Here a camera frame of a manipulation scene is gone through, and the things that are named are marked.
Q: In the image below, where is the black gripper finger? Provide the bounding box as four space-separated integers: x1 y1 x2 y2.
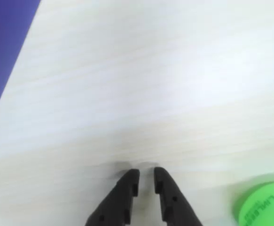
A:
154 167 204 226
84 169 141 226

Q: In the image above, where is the green rubber duck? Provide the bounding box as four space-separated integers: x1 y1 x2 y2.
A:
232 180 274 226

